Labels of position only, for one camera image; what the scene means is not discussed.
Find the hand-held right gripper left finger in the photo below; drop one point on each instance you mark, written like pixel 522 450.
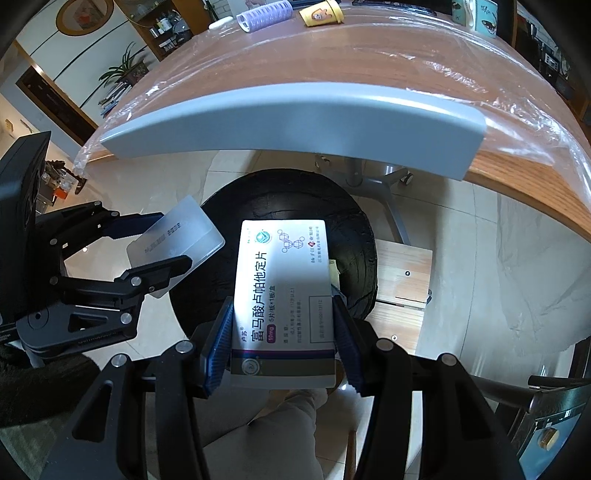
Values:
pixel 217 355

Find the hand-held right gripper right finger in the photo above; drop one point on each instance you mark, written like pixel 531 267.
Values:
pixel 351 360

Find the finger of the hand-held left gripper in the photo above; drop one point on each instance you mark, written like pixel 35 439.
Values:
pixel 157 272
pixel 134 225

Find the translucent plastic card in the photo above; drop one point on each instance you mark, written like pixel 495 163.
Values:
pixel 175 235

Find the white medicine box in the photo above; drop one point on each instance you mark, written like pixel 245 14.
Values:
pixel 281 295

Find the person's left forearm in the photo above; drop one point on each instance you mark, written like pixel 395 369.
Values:
pixel 37 392

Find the person's leg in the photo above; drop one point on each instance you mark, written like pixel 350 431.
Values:
pixel 277 438

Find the wooden stool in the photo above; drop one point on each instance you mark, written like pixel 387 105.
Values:
pixel 401 258

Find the stack of books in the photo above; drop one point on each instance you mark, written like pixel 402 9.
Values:
pixel 115 99

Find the potted green plant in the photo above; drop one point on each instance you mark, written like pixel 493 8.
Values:
pixel 127 64

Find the wooden display cabinet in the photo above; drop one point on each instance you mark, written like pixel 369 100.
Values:
pixel 161 27

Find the white earbuds case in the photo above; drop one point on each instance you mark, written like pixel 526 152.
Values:
pixel 220 23

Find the purple hair roller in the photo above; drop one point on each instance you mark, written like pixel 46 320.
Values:
pixel 263 14

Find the yellow small cup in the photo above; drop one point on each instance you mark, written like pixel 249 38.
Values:
pixel 321 11

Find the teal and white mug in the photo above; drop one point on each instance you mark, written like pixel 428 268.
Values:
pixel 475 14

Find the round framed wall picture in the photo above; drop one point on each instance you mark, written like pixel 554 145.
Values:
pixel 85 14

